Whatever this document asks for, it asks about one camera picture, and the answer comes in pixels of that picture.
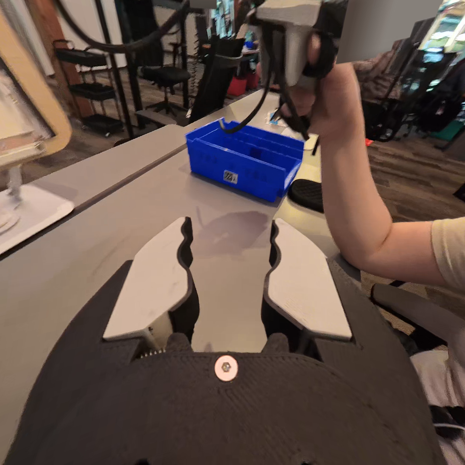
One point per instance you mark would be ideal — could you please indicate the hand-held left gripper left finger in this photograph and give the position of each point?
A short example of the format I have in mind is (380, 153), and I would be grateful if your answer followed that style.
(152, 283)

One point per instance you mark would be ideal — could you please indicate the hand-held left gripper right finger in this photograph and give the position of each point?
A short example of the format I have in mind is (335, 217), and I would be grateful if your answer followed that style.
(305, 287)

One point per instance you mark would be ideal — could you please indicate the blue plastic bin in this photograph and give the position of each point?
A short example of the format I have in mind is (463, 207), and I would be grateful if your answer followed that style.
(236, 163)

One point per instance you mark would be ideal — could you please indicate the person's right forearm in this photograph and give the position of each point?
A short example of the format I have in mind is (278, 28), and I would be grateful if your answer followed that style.
(348, 199)

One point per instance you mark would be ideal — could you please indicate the grey desk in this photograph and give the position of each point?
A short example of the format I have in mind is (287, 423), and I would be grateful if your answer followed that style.
(90, 254)

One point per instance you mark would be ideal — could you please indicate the white printed leaflet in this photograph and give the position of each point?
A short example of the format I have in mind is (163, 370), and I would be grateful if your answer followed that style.
(276, 118)

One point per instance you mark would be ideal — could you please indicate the red storage bin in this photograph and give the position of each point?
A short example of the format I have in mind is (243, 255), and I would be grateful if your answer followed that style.
(238, 85)

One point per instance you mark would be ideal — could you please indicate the black textured wrist rest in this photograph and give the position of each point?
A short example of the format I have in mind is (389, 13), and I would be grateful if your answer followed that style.
(307, 194)

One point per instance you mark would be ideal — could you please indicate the black rolling cart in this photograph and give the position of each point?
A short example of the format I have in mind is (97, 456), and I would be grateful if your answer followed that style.
(92, 90)

